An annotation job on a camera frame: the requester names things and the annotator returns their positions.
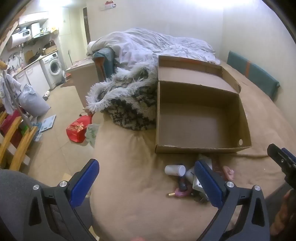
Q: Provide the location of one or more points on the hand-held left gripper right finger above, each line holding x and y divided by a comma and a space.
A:
208, 183

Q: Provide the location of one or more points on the white duvet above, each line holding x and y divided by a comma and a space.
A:
157, 44

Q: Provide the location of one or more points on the white water heater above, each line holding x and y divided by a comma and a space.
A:
18, 38

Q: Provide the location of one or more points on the teal headboard cushion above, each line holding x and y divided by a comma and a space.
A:
252, 74

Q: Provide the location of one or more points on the beige bed cover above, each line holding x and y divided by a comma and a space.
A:
138, 204

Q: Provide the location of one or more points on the hanging light clothes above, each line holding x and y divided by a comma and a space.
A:
9, 92

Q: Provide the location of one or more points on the grey laundry bag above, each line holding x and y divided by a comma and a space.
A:
33, 102

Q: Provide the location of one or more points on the person's right hand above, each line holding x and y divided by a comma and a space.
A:
283, 215

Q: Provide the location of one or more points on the dark red cloth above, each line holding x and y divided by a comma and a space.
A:
9, 125

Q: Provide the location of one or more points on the bathroom scale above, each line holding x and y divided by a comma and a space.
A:
47, 123

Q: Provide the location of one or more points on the white roll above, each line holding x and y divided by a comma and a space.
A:
46, 95

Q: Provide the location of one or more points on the red gift bag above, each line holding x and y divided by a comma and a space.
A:
77, 131

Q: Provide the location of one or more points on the pink case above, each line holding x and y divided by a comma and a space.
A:
182, 193

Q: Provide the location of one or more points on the white charger cube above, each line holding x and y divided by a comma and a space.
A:
196, 185

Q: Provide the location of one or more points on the wooden chair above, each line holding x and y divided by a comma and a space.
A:
22, 143

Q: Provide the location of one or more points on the patterned fleece jacket, white fur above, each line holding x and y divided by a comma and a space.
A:
129, 109

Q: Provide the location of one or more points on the range hood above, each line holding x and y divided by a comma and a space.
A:
39, 30

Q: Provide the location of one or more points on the green-white plastic bag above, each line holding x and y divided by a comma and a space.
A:
92, 134

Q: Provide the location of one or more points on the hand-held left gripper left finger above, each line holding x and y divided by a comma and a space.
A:
84, 184

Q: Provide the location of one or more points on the brown door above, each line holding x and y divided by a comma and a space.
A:
86, 23

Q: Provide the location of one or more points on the white washing machine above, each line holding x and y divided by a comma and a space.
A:
53, 66

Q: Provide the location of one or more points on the white kitchen cabinet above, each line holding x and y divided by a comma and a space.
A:
34, 74

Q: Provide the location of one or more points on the teal pillow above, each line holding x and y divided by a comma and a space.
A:
106, 60

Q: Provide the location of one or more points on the cardboard box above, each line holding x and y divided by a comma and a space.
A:
196, 125

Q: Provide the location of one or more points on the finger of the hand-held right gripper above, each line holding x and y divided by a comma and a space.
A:
278, 157

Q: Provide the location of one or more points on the beige bedside cabinet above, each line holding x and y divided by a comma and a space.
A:
85, 78

